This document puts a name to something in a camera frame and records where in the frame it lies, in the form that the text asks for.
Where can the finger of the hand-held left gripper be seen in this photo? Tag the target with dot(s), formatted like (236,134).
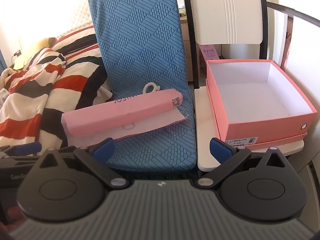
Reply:
(27,148)

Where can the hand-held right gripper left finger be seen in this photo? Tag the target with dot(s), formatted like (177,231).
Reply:
(105,147)

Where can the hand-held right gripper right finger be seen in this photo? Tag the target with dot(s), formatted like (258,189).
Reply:
(220,147)

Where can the pink dust bag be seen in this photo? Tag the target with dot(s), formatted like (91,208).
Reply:
(112,115)

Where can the pink shoe box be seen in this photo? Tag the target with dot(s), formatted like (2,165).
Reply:
(262,130)

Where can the pink shoe box lid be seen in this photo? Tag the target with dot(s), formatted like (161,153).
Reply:
(280,142)

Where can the pink printed paper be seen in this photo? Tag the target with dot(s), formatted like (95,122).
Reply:
(208,52)

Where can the tan plush toy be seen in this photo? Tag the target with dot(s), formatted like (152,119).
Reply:
(43,42)

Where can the white quilted pillow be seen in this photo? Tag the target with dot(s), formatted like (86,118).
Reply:
(80,15)

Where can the black wall charger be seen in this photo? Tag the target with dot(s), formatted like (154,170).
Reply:
(17,53)

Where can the white chair with black frame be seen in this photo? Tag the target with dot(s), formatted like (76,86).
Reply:
(225,17)

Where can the black curved frame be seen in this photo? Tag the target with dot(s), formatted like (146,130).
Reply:
(295,11)

